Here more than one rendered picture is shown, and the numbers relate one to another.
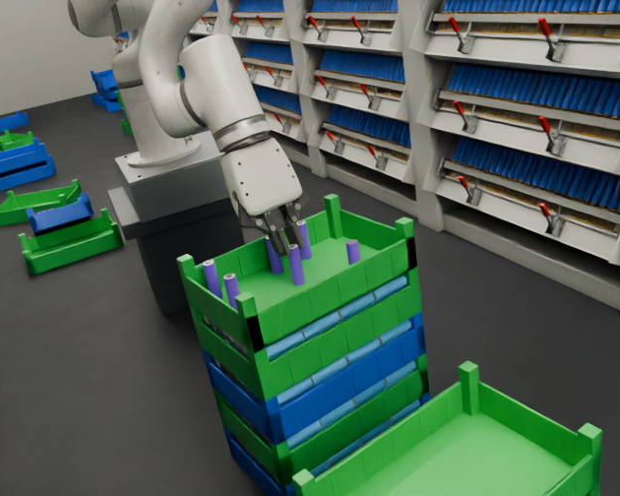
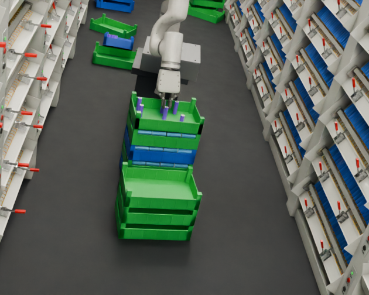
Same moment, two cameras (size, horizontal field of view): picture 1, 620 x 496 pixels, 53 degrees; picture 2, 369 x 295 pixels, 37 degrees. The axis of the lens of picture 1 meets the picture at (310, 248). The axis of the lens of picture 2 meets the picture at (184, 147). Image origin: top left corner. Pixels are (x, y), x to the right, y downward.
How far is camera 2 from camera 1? 153 cm
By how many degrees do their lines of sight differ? 13
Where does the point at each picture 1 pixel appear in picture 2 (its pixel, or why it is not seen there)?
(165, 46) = (163, 26)
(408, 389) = not seen: hidden behind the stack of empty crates
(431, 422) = (171, 177)
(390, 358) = (178, 158)
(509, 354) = (233, 190)
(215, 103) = (165, 52)
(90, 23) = not seen: outside the picture
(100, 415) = (87, 130)
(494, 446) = (182, 191)
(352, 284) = (174, 127)
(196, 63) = (166, 38)
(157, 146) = not seen: hidden behind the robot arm
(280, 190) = (171, 88)
